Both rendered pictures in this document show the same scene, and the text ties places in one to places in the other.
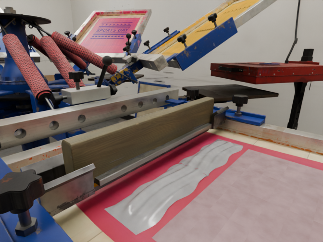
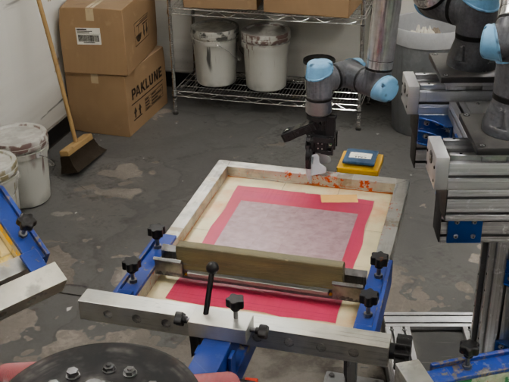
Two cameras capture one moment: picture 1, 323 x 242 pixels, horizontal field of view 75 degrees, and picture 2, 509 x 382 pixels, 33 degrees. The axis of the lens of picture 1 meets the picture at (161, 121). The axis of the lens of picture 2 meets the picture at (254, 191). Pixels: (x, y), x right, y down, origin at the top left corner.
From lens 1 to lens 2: 215 cm
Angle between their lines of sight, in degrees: 102
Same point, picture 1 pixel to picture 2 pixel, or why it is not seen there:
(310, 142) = (191, 221)
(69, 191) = (351, 280)
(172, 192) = not seen: hidden behind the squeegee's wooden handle
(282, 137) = (184, 233)
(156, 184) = not seen: hidden behind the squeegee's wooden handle
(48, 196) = (362, 278)
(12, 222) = (380, 282)
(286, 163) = (225, 237)
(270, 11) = not seen: outside the picture
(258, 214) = (295, 245)
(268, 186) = (263, 243)
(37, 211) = (370, 280)
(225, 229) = (314, 253)
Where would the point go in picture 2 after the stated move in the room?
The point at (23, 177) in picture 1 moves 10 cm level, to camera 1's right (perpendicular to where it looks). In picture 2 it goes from (376, 255) to (354, 236)
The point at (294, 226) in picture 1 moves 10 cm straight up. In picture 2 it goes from (295, 237) to (295, 204)
